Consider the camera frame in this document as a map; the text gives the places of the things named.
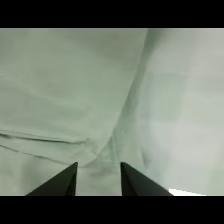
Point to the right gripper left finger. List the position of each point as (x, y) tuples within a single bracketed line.
[(63, 185)]

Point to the pale green garment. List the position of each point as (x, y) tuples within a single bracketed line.
[(83, 93)]

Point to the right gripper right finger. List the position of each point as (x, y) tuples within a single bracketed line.
[(136, 185)]

